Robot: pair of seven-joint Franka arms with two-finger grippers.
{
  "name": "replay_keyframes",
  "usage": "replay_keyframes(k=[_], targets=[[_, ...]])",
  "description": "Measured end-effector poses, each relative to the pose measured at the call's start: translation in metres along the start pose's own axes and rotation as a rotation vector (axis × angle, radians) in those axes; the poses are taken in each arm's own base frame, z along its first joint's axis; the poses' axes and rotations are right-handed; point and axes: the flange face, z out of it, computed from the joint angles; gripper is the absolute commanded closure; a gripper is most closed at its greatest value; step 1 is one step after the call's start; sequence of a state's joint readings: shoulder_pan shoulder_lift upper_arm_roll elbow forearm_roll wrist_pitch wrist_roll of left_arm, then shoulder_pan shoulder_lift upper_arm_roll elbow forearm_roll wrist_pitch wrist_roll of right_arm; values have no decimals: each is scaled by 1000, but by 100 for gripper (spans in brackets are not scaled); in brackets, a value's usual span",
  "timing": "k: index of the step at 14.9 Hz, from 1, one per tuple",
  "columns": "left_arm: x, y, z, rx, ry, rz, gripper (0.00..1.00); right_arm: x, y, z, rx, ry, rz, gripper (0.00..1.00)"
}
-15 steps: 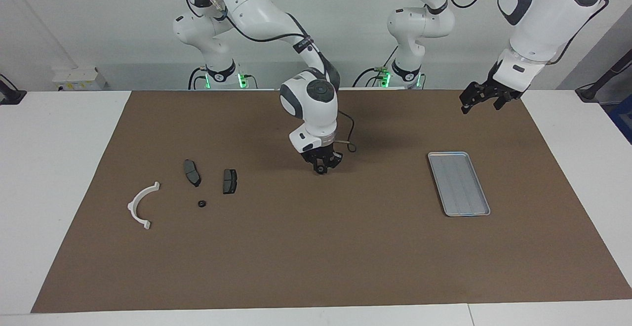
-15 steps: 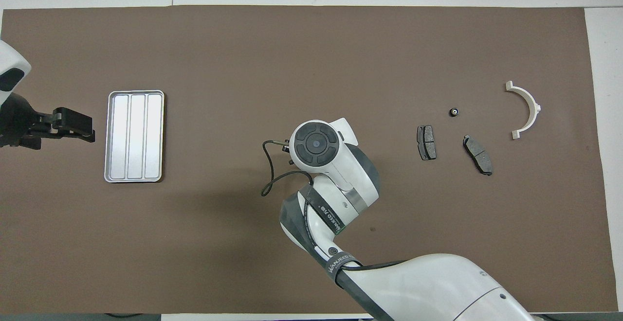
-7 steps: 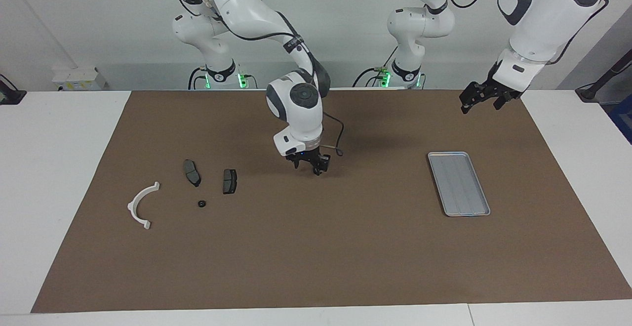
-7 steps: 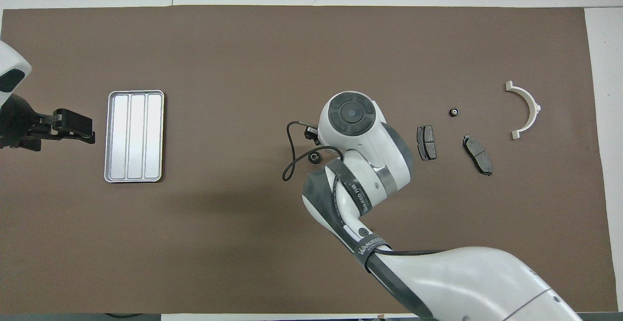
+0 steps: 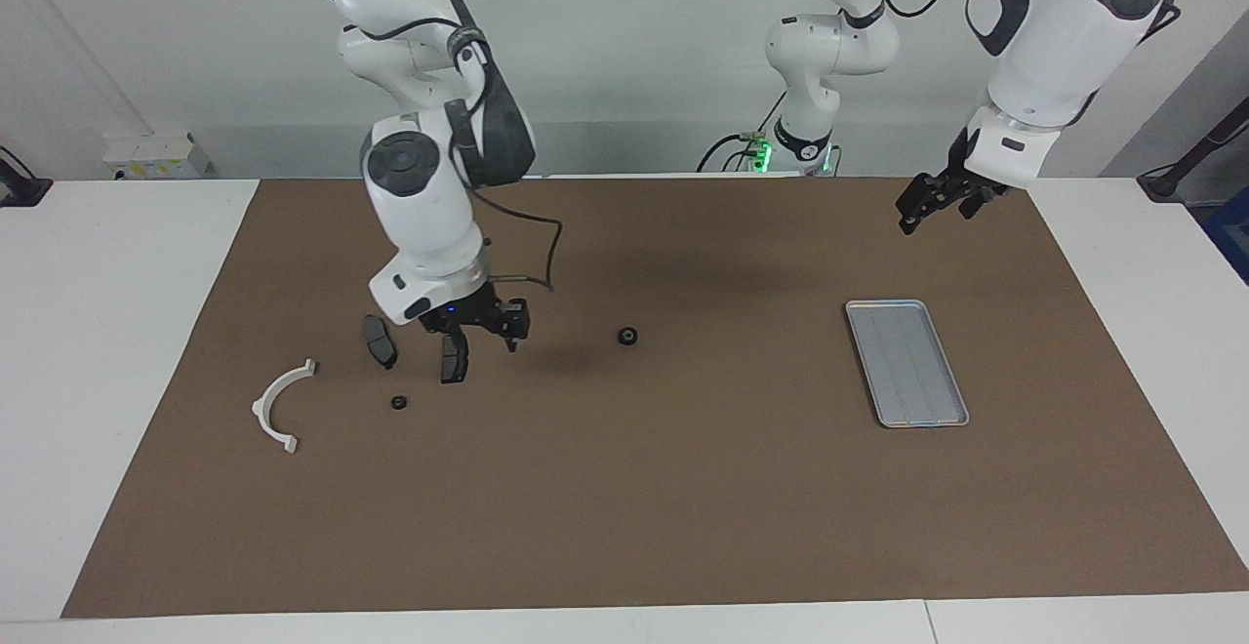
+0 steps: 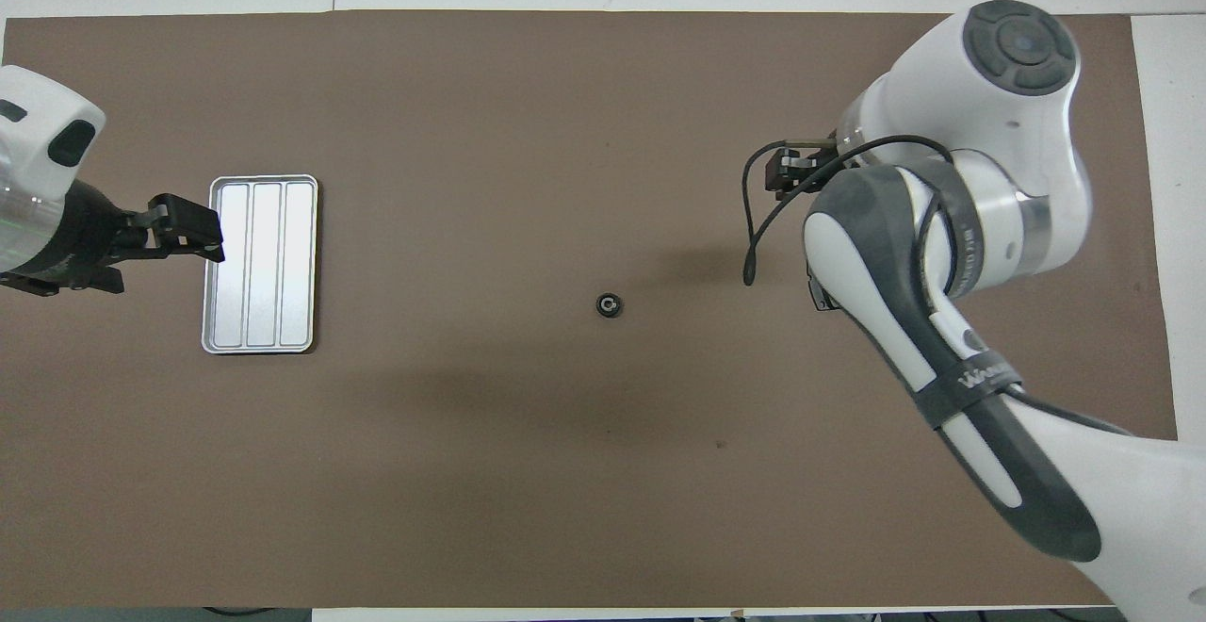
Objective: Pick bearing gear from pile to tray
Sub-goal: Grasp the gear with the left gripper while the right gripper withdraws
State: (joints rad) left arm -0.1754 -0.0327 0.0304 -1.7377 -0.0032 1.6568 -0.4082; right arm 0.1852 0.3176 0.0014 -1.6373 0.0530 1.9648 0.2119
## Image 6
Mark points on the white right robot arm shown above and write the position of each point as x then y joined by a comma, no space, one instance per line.
989,113

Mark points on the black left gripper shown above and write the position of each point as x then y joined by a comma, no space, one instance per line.
89,236

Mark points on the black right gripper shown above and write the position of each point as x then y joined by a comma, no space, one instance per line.
791,170

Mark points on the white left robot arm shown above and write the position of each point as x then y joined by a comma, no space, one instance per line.
38,122

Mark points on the silver metal tray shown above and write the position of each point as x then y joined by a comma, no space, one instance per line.
264,264

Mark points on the large black bearing gear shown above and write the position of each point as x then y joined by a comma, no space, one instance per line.
610,305

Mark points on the brown table mat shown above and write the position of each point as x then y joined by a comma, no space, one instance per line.
471,132

